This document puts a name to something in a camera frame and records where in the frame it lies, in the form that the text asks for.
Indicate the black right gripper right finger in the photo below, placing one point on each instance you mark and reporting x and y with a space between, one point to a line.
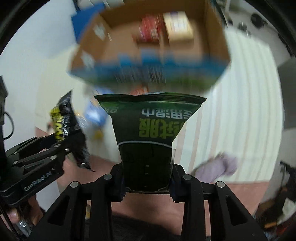
229 219

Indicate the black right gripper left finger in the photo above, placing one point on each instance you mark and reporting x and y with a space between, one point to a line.
65 219

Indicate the black shoe shine wipes pack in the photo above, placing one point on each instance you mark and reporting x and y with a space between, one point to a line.
68 130

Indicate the purple fuzzy sock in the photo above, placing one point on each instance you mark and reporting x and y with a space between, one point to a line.
216 167

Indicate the green wet wipes pack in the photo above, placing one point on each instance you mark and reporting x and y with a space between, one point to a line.
145 127

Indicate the red floral wet wipes pack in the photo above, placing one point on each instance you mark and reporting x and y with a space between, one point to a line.
150 29

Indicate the person's left hand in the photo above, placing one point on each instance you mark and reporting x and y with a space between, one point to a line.
29 210

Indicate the light blue tissue pack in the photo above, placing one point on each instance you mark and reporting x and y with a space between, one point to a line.
93 118

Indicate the blue foam mat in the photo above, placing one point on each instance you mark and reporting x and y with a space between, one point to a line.
83 17

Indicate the brown cardboard box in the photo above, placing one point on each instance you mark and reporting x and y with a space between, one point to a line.
108 54

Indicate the grey office chair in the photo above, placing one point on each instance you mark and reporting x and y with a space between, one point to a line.
288 88

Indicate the yellow tissue pack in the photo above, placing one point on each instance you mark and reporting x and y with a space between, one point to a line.
178 27

